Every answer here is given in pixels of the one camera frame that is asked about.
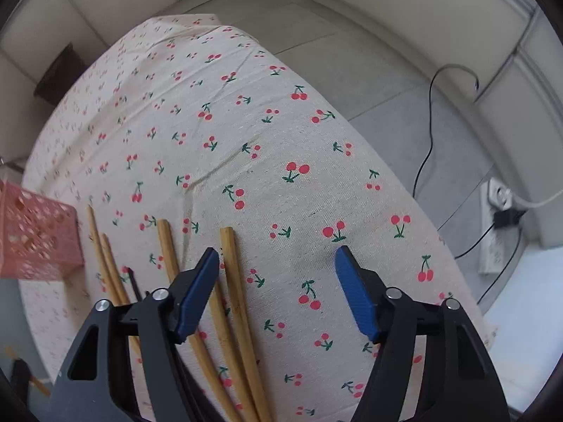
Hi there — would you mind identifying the white cable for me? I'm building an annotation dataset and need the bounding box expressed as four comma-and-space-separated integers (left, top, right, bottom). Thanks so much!
510, 185, 563, 212

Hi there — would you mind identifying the black power cable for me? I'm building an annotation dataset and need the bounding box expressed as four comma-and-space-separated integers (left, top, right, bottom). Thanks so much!
477, 226, 524, 306
453, 224, 495, 259
411, 65, 480, 198

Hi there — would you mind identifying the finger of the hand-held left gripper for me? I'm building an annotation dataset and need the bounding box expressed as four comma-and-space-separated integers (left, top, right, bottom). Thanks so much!
10, 358, 31, 407

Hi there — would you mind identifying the white power strip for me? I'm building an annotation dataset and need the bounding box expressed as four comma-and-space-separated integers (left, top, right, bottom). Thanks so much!
479, 178, 513, 275

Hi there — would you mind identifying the pink perforated basket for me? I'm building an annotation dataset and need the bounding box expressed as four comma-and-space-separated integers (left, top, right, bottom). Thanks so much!
0, 179, 85, 281

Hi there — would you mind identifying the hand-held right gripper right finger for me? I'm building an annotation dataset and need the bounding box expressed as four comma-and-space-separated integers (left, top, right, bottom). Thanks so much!
334, 246, 512, 422

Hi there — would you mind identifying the cherry print tablecloth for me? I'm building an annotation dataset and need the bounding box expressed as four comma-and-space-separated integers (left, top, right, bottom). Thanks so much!
18, 14, 500, 422

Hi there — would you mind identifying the brown trash bin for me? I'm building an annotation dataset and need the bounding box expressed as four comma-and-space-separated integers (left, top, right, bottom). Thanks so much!
34, 43, 84, 106

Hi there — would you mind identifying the black chopstick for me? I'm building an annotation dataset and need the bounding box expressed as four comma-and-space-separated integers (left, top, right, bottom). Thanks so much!
124, 266, 144, 303

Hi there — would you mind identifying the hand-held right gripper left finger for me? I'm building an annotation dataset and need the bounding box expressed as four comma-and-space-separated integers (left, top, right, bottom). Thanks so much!
44, 247, 220, 422

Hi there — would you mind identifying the wooden chopstick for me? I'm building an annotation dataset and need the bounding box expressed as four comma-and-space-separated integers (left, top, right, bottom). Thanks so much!
220, 227, 274, 422
87, 204, 142, 354
157, 219, 240, 422
4, 346, 51, 397
208, 281, 261, 422
100, 234, 133, 306

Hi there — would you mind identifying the black plug adapter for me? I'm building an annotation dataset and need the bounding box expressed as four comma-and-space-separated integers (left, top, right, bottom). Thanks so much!
493, 210, 526, 229

